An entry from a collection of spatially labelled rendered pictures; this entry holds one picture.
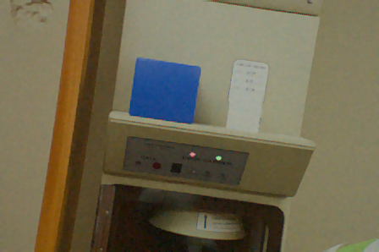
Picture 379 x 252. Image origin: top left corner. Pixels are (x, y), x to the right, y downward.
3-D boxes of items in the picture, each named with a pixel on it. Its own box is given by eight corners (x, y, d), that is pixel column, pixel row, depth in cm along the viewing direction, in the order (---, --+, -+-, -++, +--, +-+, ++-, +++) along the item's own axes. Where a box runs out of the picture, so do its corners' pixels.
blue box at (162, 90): (129, 112, 126) (136, 57, 125) (188, 121, 127) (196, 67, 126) (128, 115, 116) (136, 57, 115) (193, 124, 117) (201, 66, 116)
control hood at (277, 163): (101, 168, 127) (110, 109, 126) (293, 195, 130) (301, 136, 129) (98, 178, 115) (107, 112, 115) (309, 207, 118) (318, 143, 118)
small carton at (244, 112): (228, 127, 125) (233, 90, 125) (259, 132, 125) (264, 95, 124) (225, 128, 120) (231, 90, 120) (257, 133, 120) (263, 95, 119)
